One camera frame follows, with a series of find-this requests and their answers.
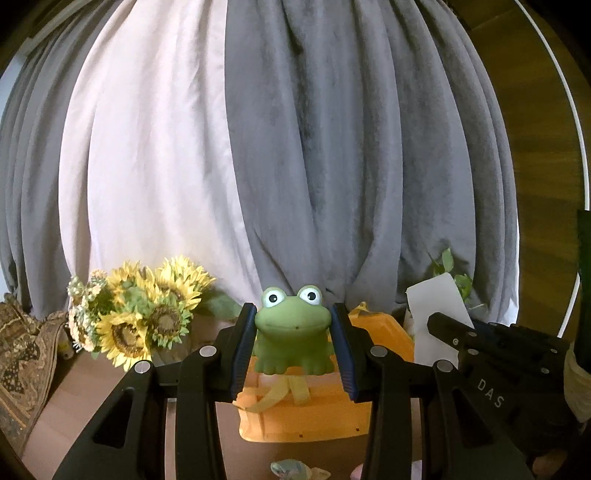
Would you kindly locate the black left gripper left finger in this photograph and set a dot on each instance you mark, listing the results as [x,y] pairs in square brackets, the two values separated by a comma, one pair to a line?
[125,438]

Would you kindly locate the sunflower bouquet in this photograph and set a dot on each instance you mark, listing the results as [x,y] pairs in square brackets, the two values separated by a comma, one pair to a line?
[135,312]

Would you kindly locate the green potted plant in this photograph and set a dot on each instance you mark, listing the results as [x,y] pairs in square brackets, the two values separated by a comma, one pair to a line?
[445,264]

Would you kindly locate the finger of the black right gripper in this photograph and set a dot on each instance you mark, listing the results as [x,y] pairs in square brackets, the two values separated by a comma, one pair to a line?
[451,332]

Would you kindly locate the grey curtain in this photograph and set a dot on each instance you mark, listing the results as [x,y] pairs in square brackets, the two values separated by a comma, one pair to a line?
[366,138]

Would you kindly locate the white plant pot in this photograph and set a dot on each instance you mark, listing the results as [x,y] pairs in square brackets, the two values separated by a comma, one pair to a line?
[438,294]

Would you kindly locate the orange plastic crate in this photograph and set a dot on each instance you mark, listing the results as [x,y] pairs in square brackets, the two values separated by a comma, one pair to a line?
[293,408]

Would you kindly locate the gloved right hand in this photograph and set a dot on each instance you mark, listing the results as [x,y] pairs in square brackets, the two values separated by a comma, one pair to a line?
[577,396]

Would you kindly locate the green frog toy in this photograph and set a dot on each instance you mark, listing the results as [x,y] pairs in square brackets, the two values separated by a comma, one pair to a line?
[293,331]

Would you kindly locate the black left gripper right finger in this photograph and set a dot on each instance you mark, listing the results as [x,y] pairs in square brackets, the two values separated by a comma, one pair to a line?
[460,440]

